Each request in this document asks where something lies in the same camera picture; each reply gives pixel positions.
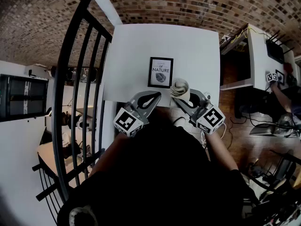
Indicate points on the small black framed print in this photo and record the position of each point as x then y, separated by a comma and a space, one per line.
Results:
281, 77

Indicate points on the black chair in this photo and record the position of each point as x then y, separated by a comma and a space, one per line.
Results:
282, 171

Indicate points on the white side desk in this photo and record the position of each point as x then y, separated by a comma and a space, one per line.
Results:
257, 62

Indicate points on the black router with antennas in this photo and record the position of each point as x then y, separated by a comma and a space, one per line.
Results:
275, 49

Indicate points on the light wooden desk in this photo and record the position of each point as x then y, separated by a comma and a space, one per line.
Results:
50, 156

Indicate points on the person's black clothing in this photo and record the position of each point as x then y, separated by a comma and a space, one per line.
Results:
160, 173

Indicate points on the person's left forearm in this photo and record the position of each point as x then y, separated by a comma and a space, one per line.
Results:
110, 152

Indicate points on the black framed nature picture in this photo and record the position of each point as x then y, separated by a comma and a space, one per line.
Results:
160, 82

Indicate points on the black metal railing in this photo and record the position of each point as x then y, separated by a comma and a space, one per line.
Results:
61, 83

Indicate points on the white round disc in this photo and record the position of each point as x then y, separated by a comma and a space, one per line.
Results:
207, 95

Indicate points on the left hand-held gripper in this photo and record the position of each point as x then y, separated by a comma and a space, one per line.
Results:
128, 123

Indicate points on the person's right forearm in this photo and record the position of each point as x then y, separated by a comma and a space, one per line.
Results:
221, 149

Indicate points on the black framed window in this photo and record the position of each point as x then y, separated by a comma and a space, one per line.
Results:
23, 98

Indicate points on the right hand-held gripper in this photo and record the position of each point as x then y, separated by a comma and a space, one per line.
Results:
210, 120

